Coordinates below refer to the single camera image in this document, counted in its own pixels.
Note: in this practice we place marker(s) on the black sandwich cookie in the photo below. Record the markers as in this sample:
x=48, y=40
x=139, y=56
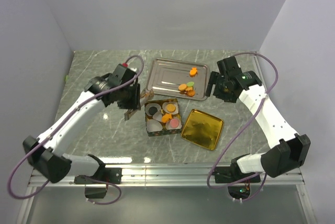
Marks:
x=152, y=110

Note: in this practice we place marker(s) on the white paper cup back right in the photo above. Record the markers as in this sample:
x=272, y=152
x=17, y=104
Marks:
x=176, y=105

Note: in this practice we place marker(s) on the orange cookie in tin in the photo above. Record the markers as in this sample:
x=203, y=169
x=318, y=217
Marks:
x=170, y=108

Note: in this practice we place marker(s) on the white paper cup front right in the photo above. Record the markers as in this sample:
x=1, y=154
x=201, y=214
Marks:
x=168, y=127

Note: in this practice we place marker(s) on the green christmas cookie tin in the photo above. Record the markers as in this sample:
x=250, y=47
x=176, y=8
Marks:
x=164, y=131

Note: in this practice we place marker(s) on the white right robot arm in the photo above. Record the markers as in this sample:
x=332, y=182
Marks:
x=288, y=149

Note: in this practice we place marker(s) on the white paper cup middle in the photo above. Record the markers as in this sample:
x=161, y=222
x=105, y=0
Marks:
x=158, y=116

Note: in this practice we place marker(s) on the orange pineapple cookie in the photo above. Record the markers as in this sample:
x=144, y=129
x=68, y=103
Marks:
x=193, y=72
x=166, y=118

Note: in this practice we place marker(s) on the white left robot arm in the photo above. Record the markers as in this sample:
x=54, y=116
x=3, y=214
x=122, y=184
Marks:
x=50, y=158

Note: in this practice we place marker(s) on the tan fish shaped cookie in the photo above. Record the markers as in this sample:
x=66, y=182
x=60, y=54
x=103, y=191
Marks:
x=188, y=89

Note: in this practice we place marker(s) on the aluminium mounting rail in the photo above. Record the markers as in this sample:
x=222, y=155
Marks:
x=165, y=175

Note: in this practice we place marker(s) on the white paper cup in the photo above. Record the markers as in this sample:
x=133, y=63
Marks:
x=153, y=125
x=168, y=127
x=150, y=105
x=158, y=116
x=176, y=105

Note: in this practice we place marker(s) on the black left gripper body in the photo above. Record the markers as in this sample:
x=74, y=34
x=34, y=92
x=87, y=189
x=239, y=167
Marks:
x=130, y=98

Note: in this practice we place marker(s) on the silver metal tray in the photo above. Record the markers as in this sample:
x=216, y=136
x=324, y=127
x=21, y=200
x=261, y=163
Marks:
x=166, y=75

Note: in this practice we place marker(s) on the orange chocolate chip cookie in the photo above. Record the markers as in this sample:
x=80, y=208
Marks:
x=191, y=93

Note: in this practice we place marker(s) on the white paper cup back left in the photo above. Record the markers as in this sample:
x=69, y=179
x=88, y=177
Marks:
x=150, y=105

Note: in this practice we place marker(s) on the gold tin lid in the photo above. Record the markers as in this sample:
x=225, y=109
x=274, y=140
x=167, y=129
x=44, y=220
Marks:
x=202, y=129

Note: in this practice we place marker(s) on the orange pineapple cookie top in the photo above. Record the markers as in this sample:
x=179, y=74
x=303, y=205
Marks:
x=193, y=72

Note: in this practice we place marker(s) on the tan round sandwich cookie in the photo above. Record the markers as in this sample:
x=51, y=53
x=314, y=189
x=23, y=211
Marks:
x=182, y=87

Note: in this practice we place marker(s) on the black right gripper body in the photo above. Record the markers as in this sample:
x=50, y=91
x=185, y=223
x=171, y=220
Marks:
x=221, y=91

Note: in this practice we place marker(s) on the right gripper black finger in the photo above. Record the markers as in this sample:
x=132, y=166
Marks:
x=208, y=90
x=213, y=78

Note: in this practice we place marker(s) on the white paper cup front left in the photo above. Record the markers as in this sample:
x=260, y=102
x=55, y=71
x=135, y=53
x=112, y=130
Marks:
x=153, y=125

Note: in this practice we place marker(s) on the pink sandwich cookie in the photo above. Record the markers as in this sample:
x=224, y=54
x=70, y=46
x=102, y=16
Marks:
x=174, y=123

